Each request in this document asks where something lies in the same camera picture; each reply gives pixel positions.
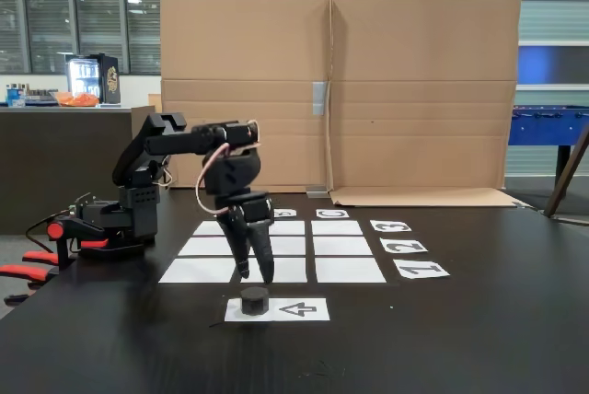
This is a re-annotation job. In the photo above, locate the dark brown counter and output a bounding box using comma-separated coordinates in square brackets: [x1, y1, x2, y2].
[0, 106, 156, 237]

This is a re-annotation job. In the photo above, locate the orange handled spring clamp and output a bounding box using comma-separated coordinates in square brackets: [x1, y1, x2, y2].
[0, 249, 61, 307]

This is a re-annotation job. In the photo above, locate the black mini fridge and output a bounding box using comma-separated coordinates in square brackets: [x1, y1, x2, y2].
[65, 52, 122, 105]

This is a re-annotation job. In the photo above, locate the dark grey hexagonal token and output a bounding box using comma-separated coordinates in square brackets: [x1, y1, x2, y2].
[240, 286, 270, 317]

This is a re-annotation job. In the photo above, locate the white arrow paper sheet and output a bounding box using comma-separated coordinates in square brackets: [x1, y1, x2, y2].
[224, 297, 331, 322]

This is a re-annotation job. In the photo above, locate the brown wooden easel leg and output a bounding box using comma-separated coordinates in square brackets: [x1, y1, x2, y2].
[542, 124, 589, 218]

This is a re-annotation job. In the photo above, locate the blue foosball table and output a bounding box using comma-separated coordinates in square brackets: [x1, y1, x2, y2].
[508, 103, 589, 177]

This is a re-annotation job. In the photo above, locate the paper sheet number 3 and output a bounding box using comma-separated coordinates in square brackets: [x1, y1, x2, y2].
[370, 220, 413, 233]

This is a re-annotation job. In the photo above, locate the white paper grid square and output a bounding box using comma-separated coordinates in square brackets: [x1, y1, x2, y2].
[315, 256, 387, 284]
[238, 257, 308, 284]
[271, 220, 306, 236]
[311, 220, 364, 236]
[178, 237, 231, 257]
[191, 221, 226, 237]
[314, 236, 374, 256]
[248, 236, 306, 256]

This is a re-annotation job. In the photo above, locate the paper sheet number 1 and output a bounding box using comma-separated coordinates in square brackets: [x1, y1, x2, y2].
[393, 260, 451, 280]

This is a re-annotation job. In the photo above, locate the orange bag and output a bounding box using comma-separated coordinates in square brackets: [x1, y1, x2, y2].
[54, 91, 100, 108]

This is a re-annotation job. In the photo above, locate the red and black clamp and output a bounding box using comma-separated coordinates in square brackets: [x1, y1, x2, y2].
[45, 216, 111, 271]

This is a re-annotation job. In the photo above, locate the black power cable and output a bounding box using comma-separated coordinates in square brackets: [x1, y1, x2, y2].
[25, 213, 70, 248]

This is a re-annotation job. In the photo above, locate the paper sheet number 2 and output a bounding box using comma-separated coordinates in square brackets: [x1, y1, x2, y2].
[379, 238, 429, 255]

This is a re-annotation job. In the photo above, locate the large brown cardboard box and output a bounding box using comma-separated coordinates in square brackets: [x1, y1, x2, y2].
[159, 0, 525, 208]

